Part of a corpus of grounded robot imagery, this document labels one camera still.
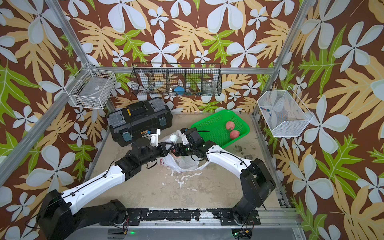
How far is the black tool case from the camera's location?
0.93 metres

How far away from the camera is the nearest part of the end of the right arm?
0.62 meters

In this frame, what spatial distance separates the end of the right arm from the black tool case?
324 millimetres
